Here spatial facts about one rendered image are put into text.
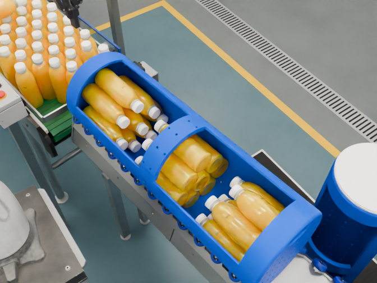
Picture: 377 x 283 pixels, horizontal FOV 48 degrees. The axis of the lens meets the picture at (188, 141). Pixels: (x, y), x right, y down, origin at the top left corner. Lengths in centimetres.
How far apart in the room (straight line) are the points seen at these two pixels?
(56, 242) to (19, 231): 13
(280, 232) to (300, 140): 182
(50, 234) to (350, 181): 94
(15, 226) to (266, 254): 64
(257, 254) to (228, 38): 262
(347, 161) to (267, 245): 53
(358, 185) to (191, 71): 202
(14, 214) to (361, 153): 109
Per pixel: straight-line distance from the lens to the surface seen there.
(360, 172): 147
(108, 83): 144
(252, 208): 114
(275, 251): 106
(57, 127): 174
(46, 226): 133
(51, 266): 126
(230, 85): 311
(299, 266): 138
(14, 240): 121
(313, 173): 272
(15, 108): 163
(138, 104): 137
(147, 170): 124
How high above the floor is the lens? 217
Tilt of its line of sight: 52 degrees down
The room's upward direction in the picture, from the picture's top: straight up
